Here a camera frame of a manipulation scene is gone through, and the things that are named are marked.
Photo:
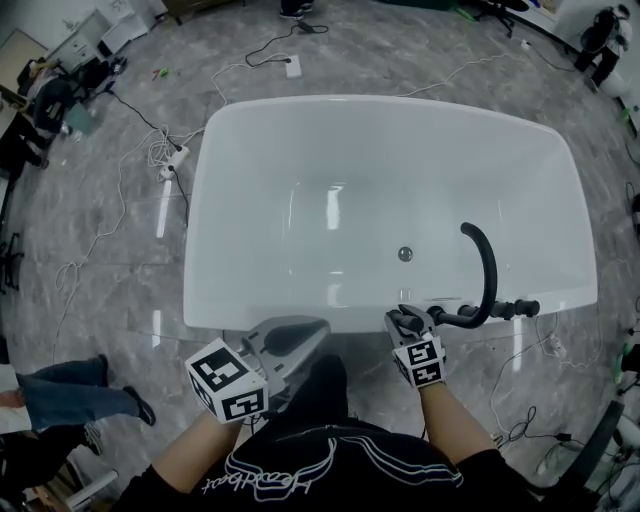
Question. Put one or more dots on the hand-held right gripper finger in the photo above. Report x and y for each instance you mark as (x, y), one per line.
(394, 327)
(422, 316)

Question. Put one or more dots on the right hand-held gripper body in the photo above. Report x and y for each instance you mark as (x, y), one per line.
(422, 362)

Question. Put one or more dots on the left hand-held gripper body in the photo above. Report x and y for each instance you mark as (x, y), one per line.
(225, 380)

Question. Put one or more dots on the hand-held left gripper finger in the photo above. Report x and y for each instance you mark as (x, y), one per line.
(270, 324)
(312, 350)

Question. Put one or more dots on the black shower head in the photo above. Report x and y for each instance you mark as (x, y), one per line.
(414, 321)

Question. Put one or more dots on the person's left forearm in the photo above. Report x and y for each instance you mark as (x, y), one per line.
(200, 450)

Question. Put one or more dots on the person's right forearm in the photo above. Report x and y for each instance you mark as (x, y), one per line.
(452, 425)

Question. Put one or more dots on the round bathtub drain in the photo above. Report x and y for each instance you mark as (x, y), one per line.
(405, 253)

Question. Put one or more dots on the white bathtub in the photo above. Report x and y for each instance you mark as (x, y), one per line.
(350, 150)

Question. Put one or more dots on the black faucet knob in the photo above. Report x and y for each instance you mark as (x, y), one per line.
(467, 310)
(504, 310)

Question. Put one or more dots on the black printed t-shirt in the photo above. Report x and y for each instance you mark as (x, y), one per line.
(350, 475)

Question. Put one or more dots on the white power strip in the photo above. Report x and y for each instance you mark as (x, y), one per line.
(294, 66)
(175, 160)

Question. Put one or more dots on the green small tool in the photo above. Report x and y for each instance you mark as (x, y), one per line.
(164, 74)

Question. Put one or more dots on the black power adapter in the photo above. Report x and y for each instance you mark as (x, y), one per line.
(306, 26)

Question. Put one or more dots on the black office chair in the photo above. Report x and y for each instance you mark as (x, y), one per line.
(500, 12)

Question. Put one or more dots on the white cabinet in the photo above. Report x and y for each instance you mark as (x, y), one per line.
(100, 35)

